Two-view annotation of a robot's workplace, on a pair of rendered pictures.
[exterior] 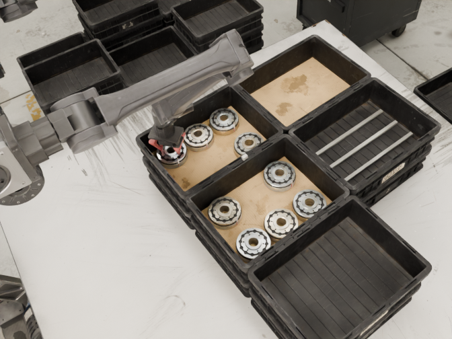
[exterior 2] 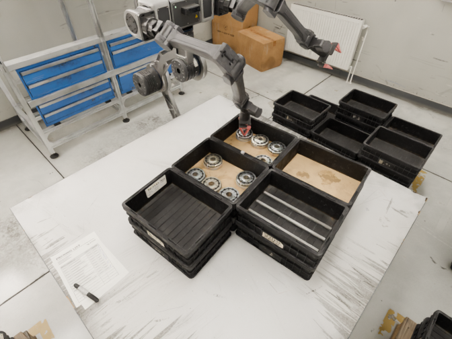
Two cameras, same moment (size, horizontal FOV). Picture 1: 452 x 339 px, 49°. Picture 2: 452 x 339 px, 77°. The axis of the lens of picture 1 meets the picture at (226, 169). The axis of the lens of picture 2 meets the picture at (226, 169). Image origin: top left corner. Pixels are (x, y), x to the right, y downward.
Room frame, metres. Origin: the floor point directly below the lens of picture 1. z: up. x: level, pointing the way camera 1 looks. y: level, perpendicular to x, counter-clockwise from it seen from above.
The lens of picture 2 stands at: (0.45, -1.06, 1.91)
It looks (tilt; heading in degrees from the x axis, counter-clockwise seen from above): 45 degrees down; 69
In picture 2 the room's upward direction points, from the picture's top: straight up
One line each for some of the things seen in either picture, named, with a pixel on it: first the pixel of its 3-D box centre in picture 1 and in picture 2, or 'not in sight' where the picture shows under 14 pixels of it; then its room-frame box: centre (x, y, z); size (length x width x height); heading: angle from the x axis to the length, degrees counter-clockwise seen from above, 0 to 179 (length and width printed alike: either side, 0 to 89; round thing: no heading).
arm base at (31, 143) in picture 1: (35, 141); (152, 27); (0.63, 0.36, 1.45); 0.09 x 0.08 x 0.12; 26
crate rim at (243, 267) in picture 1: (267, 197); (220, 168); (0.78, -0.11, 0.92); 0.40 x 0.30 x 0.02; 121
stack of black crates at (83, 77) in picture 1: (85, 103); (297, 125); (1.81, 0.68, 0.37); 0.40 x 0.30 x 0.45; 116
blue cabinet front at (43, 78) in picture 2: not in sight; (72, 85); (-0.02, 1.71, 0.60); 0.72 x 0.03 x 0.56; 26
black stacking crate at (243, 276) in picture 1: (267, 206); (220, 175); (0.78, -0.11, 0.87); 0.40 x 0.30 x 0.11; 121
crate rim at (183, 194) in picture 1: (208, 136); (253, 138); (1.04, 0.04, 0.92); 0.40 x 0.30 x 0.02; 121
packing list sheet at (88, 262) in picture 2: not in sight; (87, 266); (0.08, -0.28, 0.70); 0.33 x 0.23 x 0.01; 116
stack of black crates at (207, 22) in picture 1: (219, 42); (385, 167); (2.16, -0.05, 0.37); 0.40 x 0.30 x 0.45; 116
